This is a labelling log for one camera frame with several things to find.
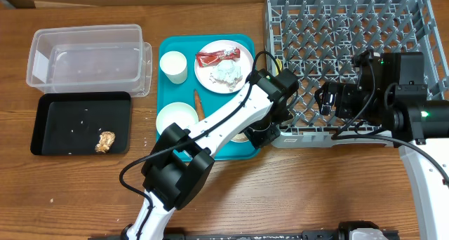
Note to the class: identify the teal plastic tray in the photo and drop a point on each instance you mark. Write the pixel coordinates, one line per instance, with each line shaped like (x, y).
(168, 92)

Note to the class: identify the yellow plastic spoon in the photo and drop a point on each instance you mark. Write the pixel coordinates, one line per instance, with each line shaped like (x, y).
(279, 66)

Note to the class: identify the clear plastic bin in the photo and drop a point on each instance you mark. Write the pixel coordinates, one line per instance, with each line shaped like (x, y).
(99, 58)

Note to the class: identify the large white plate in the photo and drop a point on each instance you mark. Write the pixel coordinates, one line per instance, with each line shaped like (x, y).
(245, 62)

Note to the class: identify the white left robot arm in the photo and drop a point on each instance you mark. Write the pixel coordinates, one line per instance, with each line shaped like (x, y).
(177, 168)

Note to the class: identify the grey dishwasher rack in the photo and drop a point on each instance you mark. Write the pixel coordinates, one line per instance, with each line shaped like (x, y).
(316, 39)

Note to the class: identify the red snack wrapper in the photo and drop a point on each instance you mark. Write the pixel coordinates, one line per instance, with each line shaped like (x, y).
(207, 59)

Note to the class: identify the white paper cup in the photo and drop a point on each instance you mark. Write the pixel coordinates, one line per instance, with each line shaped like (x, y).
(174, 65)

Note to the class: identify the white napkin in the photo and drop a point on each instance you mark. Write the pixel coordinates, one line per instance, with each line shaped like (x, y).
(226, 73)

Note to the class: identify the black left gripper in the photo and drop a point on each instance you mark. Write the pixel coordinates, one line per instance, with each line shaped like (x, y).
(262, 140)

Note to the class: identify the white bowl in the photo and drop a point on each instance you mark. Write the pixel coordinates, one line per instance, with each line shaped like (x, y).
(177, 112)

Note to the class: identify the brown food lump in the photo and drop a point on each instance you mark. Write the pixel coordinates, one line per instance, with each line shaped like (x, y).
(105, 142)

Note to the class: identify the black waste tray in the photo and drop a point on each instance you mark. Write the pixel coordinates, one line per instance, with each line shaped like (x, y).
(72, 123)

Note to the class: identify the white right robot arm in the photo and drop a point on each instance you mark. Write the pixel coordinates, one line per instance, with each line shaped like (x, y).
(389, 103)

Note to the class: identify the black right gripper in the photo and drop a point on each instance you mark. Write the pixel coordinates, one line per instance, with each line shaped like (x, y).
(344, 95)

